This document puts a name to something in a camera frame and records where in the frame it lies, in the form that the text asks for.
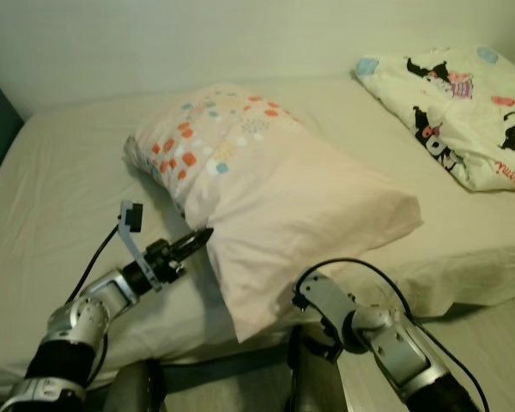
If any pink pillow with orange dots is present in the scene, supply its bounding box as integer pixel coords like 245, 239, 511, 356
124, 83, 423, 342

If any dark right robot leg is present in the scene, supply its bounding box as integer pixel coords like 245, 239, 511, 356
288, 322, 344, 412

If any dark robot leg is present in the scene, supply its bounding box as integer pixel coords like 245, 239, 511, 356
288, 322, 344, 412
112, 360, 164, 412

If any bed with beige sheet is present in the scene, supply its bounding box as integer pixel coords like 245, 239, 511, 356
0, 73, 515, 404

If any dark left robot leg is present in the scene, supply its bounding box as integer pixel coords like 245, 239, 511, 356
112, 360, 164, 412

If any cream cartoon print blanket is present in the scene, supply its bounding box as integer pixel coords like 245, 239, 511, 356
354, 47, 515, 191

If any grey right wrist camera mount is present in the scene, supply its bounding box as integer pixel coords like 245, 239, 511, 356
294, 273, 357, 340

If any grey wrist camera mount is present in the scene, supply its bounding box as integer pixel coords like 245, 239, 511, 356
294, 273, 357, 340
118, 200, 164, 293

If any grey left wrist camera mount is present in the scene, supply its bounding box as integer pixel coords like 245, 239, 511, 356
118, 200, 164, 293

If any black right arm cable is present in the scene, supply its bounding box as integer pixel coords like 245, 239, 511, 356
296, 257, 490, 412

